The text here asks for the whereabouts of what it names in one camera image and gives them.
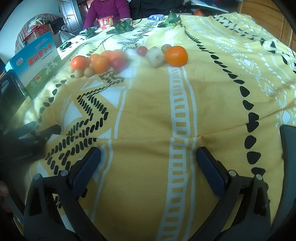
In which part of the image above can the person's left hand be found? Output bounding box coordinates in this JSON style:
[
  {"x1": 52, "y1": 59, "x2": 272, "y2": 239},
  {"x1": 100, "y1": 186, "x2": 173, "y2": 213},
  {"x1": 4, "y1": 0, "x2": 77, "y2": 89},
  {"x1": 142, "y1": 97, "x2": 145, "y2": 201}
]
[{"x1": 0, "y1": 181, "x2": 10, "y2": 213}]

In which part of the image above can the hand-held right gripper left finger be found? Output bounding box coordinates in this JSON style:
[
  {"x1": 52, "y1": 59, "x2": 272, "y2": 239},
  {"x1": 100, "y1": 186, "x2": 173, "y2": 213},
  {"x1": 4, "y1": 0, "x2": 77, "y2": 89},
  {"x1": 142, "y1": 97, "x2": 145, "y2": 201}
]
[{"x1": 23, "y1": 147, "x2": 107, "y2": 241}]

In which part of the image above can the black box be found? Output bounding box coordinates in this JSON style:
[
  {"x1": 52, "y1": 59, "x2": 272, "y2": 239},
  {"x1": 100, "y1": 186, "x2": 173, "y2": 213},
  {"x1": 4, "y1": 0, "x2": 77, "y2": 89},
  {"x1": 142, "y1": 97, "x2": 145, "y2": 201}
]
[{"x1": 0, "y1": 70, "x2": 26, "y2": 116}]

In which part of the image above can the blue and green carton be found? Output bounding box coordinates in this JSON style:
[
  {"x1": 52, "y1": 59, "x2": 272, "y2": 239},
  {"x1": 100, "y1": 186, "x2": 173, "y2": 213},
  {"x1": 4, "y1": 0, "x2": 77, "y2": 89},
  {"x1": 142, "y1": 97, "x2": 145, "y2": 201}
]
[{"x1": 5, "y1": 32, "x2": 62, "y2": 98}]

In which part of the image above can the pale radish chunk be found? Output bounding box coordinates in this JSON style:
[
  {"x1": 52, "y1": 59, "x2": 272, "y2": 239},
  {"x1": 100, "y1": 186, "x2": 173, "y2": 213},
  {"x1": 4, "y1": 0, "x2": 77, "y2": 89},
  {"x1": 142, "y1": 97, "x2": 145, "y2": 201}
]
[{"x1": 145, "y1": 46, "x2": 166, "y2": 68}]

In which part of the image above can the red snack box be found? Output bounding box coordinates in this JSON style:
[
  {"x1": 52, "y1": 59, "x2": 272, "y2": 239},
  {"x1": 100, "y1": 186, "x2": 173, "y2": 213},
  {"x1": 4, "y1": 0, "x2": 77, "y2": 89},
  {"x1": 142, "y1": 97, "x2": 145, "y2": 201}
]
[{"x1": 98, "y1": 16, "x2": 114, "y2": 30}]

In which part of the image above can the black bag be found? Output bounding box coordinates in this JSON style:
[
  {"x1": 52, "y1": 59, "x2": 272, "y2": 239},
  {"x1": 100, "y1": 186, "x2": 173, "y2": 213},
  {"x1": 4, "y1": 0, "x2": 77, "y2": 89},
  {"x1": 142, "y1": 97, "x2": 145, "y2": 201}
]
[{"x1": 49, "y1": 17, "x2": 68, "y2": 35}]

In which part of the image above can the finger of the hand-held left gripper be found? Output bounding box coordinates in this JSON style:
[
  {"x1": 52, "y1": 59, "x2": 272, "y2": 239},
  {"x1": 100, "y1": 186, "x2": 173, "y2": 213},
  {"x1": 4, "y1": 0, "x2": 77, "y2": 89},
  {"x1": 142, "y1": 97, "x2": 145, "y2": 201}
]
[{"x1": 31, "y1": 124, "x2": 62, "y2": 142}]

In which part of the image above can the large orange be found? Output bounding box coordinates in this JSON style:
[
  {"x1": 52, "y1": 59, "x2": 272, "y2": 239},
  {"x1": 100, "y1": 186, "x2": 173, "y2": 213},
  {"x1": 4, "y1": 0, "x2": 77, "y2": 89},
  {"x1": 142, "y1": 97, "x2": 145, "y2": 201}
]
[{"x1": 165, "y1": 46, "x2": 188, "y2": 67}]

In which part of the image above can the dark wooden door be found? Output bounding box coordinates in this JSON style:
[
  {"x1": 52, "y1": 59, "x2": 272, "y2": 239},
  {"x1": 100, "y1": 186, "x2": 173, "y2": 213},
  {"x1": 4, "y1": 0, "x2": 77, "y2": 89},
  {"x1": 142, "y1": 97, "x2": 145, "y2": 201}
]
[{"x1": 58, "y1": 0, "x2": 86, "y2": 31}]

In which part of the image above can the wooden headboard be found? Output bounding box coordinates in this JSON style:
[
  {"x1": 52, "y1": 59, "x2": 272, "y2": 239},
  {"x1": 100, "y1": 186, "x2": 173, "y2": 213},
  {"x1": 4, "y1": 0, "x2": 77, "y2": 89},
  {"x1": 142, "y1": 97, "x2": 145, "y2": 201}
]
[{"x1": 238, "y1": 0, "x2": 296, "y2": 55}]

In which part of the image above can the red print cardboard box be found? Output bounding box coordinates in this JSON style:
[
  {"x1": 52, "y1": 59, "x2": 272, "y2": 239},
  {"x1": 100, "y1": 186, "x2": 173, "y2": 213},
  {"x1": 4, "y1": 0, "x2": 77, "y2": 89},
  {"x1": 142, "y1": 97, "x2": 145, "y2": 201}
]
[{"x1": 23, "y1": 24, "x2": 55, "y2": 45}]

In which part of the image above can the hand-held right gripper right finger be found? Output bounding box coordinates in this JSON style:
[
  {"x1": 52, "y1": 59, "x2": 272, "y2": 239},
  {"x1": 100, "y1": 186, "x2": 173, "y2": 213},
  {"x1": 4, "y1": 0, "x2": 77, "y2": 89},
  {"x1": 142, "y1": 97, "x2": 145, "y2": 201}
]
[{"x1": 196, "y1": 147, "x2": 272, "y2": 241}]

